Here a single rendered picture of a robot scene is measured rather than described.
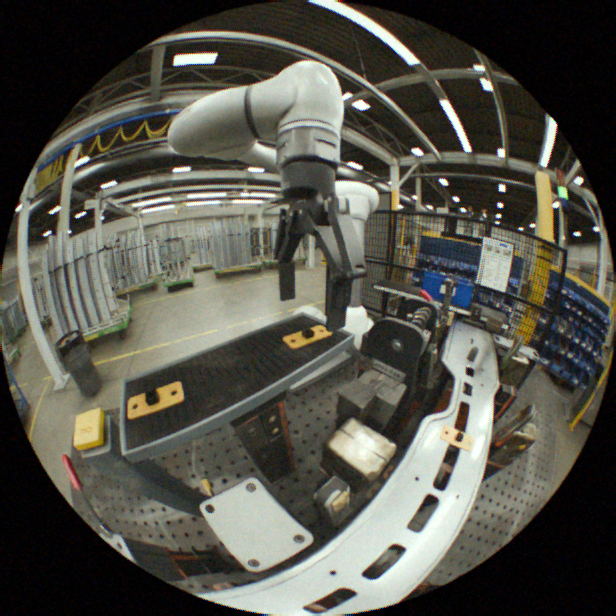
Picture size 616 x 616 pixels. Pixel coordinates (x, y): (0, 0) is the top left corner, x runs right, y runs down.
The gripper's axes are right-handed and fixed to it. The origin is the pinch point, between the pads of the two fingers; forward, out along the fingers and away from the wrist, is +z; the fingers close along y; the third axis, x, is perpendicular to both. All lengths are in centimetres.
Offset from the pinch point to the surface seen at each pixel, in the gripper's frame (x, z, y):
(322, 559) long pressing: -16.5, 22.1, 28.0
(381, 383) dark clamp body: 9.4, 14.3, 11.2
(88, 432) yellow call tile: -37.0, 6.2, 6.6
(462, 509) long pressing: 3.0, 22.0, 39.6
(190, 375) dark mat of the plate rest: -19.7, 6.1, 0.0
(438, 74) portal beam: 167, -218, -8
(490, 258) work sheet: 116, -11, 20
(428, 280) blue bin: 90, 9, -11
